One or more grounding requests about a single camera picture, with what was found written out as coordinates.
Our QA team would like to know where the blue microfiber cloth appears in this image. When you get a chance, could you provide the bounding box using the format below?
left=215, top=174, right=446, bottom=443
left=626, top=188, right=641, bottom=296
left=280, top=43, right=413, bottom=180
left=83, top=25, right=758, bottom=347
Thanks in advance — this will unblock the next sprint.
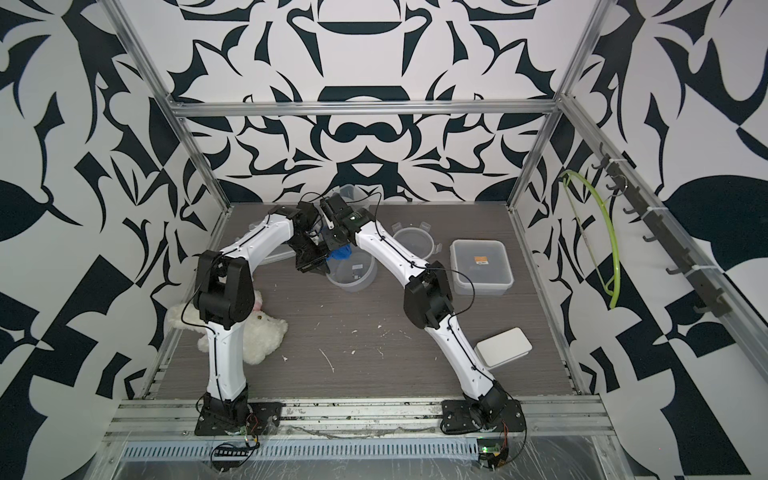
left=329, top=244, right=352, bottom=261

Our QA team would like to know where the tall rectangular clear lunch box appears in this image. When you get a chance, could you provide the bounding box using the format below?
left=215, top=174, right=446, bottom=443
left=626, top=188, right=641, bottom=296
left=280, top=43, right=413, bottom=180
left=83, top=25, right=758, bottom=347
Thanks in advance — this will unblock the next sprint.
left=328, top=184, right=372, bottom=208

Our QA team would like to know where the clear rectangular lunch box lid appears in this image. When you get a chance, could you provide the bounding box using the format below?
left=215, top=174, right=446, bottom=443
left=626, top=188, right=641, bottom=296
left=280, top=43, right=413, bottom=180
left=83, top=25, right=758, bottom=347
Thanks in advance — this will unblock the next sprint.
left=245, top=216, right=294, bottom=270

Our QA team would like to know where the round clear lunch box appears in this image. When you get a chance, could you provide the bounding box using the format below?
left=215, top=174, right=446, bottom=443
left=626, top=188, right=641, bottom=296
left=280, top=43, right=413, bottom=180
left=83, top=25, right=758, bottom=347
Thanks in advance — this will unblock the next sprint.
left=326, top=245, right=378, bottom=293

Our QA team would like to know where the round clear lunch box lid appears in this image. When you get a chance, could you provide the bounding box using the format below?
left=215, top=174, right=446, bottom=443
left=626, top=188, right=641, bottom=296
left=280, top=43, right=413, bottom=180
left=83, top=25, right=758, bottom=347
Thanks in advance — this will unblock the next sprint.
left=392, top=222, right=443, bottom=260

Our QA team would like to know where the square clear lunch box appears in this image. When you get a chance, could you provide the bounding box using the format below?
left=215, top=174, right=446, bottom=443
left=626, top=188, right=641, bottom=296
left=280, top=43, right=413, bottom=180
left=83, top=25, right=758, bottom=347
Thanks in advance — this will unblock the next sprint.
left=450, top=239, right=514, bottom=296

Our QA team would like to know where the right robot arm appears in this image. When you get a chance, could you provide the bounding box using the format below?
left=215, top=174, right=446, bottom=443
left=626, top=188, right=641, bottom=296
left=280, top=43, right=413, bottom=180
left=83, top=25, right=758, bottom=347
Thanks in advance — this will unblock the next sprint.
left=320, top=200, right=509, bottom=429

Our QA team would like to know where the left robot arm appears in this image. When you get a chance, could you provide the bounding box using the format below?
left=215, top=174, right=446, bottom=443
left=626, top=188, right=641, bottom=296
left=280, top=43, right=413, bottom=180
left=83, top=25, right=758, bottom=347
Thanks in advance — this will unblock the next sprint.
left=192, top=202, right=330, bottom=423

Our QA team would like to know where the white plush toy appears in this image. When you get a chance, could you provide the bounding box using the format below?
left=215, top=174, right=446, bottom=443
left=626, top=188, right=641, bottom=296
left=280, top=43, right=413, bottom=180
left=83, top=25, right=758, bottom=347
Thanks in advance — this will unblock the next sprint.
left=164, top=290, right=288, bottom=365

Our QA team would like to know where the white flat box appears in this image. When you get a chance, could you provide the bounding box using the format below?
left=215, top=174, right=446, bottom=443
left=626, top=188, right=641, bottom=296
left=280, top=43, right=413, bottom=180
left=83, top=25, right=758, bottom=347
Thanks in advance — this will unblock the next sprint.
left=474, top=327, right=533, bottom=370

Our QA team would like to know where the green bow saw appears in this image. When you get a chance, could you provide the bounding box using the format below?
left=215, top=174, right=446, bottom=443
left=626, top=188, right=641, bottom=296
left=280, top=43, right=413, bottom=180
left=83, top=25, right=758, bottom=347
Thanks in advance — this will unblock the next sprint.
left=559, top=169, right=622, bottom=310

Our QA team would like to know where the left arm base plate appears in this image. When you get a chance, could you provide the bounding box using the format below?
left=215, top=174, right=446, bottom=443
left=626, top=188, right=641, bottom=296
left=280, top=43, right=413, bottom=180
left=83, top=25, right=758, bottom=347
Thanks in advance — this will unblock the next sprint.
left=194, top=396, right=284, bottom=437

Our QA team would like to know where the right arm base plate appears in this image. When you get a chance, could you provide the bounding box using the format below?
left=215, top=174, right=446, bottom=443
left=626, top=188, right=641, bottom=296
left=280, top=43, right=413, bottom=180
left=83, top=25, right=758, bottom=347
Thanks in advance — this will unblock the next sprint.
left=440, top=398, right=527, bottom=435

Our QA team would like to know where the black wall hook rack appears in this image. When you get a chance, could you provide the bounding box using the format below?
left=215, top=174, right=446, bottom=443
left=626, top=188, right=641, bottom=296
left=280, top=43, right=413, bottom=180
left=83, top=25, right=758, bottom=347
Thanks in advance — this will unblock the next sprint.
left=595, top=143, right=733, bottom=318

